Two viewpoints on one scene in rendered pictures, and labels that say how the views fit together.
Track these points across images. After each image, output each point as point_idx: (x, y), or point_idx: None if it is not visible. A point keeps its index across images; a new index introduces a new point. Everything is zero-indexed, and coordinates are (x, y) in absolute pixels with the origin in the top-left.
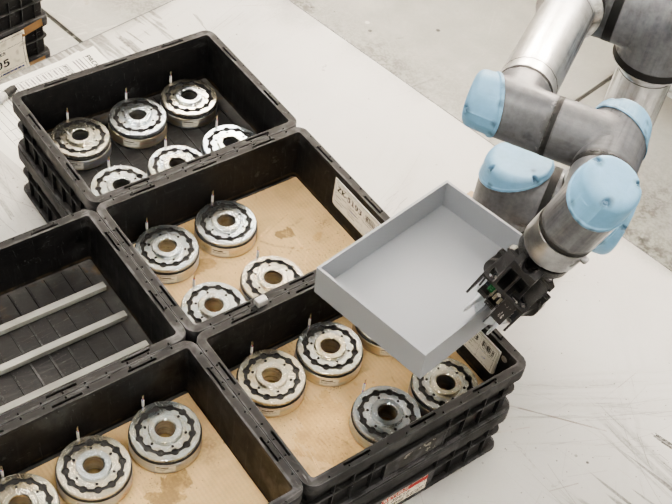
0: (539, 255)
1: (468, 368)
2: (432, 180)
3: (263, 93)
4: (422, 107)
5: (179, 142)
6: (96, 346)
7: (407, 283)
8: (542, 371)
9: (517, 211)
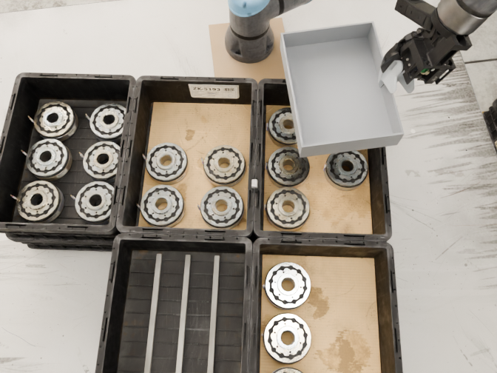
0: (470, 29)
1: None
2: (183, 37)
3: (96, 78)
4: (132, 6)
5: (80, 146)
6: (198, 284)
7: (328, 105)
8: None
9: (269, 15)
